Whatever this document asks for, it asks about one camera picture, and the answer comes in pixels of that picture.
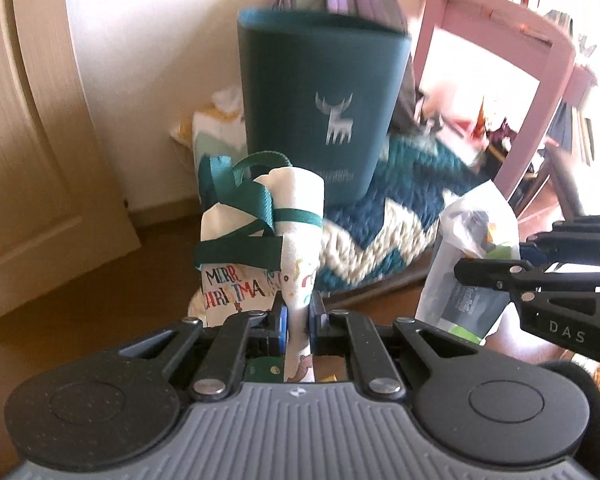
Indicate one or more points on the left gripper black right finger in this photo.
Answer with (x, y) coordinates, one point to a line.
(385, 362)

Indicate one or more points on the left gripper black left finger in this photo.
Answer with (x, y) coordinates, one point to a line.
(208, 364)

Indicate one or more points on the clear plastic snack bag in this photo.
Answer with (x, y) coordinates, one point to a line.
(479, 226)

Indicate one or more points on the white Christmas tote bag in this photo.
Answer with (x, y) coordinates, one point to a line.
(260, 240)

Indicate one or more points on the teal trash bin with deer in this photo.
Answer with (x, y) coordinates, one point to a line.
(321, 89)

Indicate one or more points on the pink wooden desk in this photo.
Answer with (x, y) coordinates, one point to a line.
(523, 64)

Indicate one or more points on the teal white zigzag knitted blanket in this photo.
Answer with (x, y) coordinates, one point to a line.
(392, 225)

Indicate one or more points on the beige wooden door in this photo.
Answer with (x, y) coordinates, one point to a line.
(61, 210)

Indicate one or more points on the white yellow folded bag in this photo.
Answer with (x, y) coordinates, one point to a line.
(217, 129)

